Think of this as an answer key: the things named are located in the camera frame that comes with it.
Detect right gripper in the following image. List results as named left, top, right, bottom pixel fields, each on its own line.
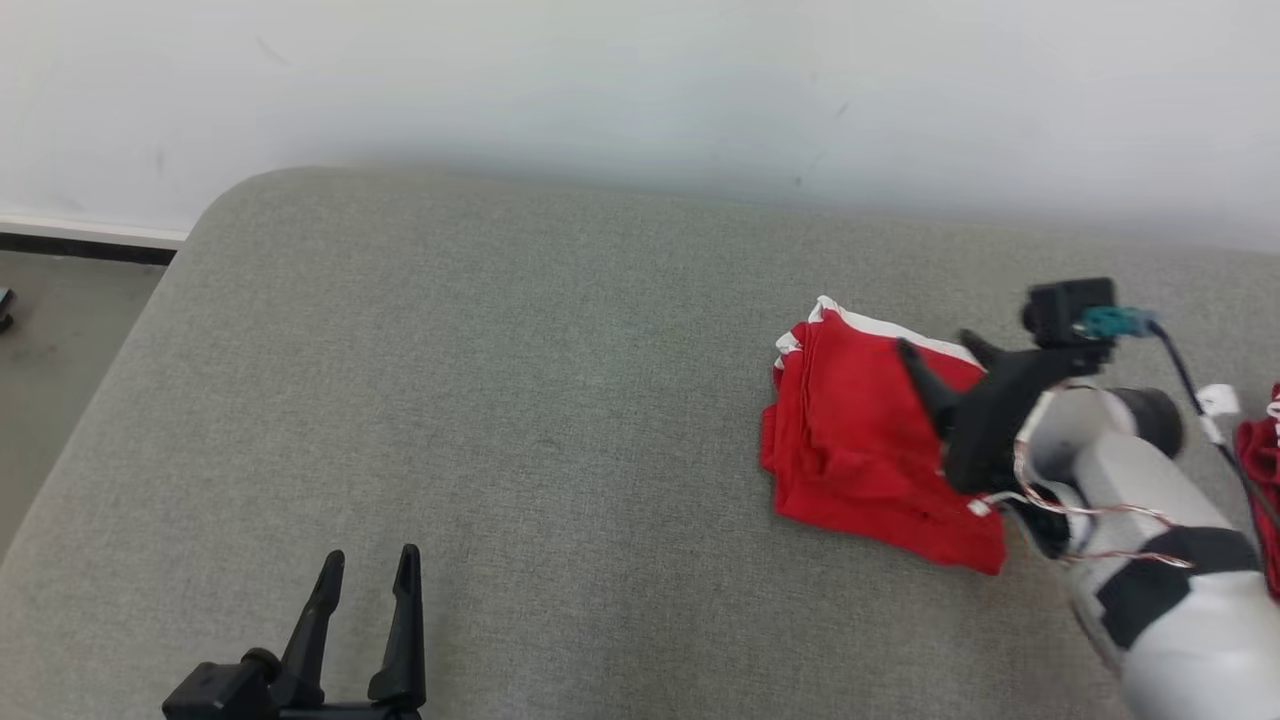
left=896, top=330, right=1113, bottom=496

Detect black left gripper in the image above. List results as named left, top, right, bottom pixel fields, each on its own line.
left=163, top=544, right=426, bottom=720

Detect red white garment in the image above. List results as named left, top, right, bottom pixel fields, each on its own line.
left=758, top=295, right=1009, bottom=578

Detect red shirt with white sleeves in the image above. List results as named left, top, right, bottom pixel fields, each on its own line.
left=1235, top=383, right=1280, bottom=601

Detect black cable with teal plug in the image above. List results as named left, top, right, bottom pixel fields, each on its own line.
left=1078, top=306, right=1280, bottom=531

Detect thin red white wires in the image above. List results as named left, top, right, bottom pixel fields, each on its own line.
left=1010, top=395, right=1196, bottom=571

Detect white cable label tag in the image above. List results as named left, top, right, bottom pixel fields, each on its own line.
left=1195, top=385, right=1241, bottom=446

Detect dark wall baseboard strip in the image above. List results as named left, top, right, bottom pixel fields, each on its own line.
left=0, top=215, right=189, bottom=267

